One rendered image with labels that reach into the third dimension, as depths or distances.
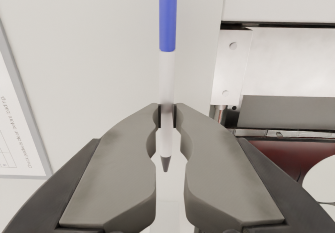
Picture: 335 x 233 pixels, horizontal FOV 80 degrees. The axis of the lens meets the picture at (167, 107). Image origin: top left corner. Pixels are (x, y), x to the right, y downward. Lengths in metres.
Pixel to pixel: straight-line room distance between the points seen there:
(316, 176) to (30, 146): 0.36
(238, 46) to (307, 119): 0.23
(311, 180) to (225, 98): 0.20
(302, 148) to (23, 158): 0.32
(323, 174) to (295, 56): 0.18
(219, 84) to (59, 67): 0.15
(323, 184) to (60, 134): 0.35
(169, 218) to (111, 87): 0.14
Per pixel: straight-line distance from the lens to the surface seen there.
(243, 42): 0.22
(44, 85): 0.19
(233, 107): 0.31
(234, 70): 0.22
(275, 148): 0.30
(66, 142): 0.21
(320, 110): 0.41
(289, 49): 0.27
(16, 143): 0.23
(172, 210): 0.23
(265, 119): 0.37
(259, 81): 0.27
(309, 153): 0.33
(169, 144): 0.16
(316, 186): 0.38
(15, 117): 0.21
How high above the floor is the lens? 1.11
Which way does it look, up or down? 62 degrees down
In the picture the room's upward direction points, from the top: 177 degrees counter-clockwise
